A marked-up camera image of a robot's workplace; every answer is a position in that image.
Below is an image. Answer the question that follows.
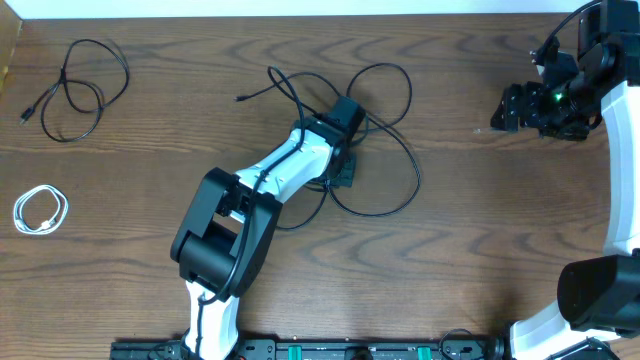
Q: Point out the white USB cable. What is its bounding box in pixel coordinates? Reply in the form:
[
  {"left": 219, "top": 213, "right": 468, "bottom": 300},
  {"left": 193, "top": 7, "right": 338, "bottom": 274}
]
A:
[{"left": 12, "top": 183, "right": 70, "bottom": 236}]

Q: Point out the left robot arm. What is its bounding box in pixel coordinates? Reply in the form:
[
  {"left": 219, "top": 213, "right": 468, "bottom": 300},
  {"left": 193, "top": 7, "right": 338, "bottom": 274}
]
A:
[{"left": 170, "top": 96, "right": 366, "bottom": 359}]

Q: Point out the cardboard box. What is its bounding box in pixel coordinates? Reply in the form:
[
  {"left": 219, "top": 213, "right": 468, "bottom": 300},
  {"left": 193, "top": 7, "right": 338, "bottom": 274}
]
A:
[{"left": 0, "top": 0, "right": 23, "bottom": 88}]

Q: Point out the black USB cable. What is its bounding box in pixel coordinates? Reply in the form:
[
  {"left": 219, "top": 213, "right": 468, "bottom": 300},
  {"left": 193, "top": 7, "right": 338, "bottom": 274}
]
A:
[
  {"left": 234, "top": 62, "right": 422, "bottom": 231},
  {"left": 18, "top": 38, "right": 131, "bottom": 144}
]

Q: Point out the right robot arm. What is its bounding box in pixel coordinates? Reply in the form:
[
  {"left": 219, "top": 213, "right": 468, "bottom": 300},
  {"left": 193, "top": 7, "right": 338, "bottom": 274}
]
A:
[{"left": 487, "top": 0, "right": 639, "bottom": 359}]

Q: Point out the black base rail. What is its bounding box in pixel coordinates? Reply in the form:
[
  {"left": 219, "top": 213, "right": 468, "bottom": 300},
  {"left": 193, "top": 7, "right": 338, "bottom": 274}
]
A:
[{"left": 108, "top": 336, "right": 620, "bottom": 360}]

